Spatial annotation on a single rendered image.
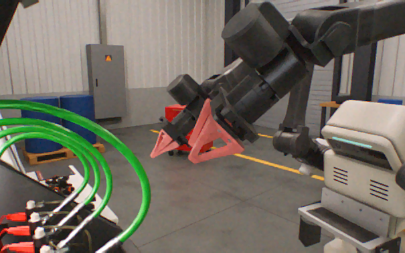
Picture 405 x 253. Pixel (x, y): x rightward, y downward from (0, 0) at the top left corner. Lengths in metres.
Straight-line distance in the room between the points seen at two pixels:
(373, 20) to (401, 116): 0.46
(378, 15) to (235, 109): 0.23
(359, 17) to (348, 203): 0.65
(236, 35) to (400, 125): 0.59
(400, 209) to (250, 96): 0.63
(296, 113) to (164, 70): 7.56
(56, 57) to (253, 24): 6.96
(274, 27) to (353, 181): 0.68
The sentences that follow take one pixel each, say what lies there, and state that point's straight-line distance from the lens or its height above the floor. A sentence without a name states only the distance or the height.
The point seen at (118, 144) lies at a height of 1.36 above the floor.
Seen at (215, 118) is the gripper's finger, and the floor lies 1.41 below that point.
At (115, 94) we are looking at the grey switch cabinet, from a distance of 7.38.
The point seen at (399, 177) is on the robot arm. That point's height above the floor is 1.24.
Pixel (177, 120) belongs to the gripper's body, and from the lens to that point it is 0.78.
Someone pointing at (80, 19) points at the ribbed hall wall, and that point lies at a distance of 7.55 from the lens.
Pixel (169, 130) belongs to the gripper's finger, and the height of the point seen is 1.32.
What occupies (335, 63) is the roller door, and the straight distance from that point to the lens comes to 6.84.
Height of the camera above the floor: 1.48
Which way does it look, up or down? 11 degrees down
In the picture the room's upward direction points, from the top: straight up
